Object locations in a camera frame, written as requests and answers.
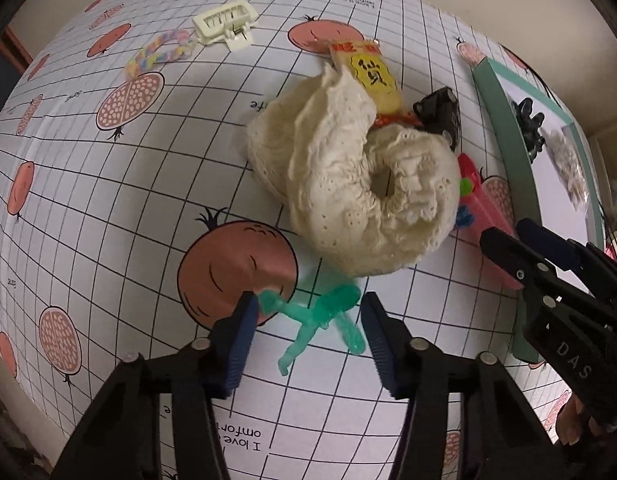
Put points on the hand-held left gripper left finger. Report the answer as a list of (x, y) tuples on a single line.
[(241, 340)]

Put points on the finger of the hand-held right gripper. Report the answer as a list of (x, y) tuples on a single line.
[(513, 255), (543, 242)]

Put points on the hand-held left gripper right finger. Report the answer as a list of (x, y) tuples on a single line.
[(383, 345)]

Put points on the pink plastic case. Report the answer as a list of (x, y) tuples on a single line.
[(488, 210)]

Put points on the green translucent toy figure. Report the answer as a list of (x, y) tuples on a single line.
[(308, 325)]

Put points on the multicoloured small hair clip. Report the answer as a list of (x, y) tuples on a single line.
[(465, 187)]

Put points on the green box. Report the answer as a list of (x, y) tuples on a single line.
[(503, 135)]

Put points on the black hair claw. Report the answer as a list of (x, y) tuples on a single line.
[(438, 110)]

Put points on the cream lace scrunchie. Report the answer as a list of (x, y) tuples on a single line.
[(328, 170)]

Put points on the yellow snack packet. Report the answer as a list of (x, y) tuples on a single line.
[(373, 77)]

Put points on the cream hair claw clip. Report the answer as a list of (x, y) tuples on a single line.
[(238, 40)]

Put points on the person's right hand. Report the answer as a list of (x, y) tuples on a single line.
[(573, 420)]

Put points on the bag of cotton swabs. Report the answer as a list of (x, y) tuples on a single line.
[(568, 165)]

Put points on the black hair clip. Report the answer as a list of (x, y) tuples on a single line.
[(528, 125)]

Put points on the fruit print grid tablecloth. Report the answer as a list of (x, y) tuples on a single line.
[(138, 185)]

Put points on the brown wooden edge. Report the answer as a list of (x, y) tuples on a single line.
[(16, 50)]

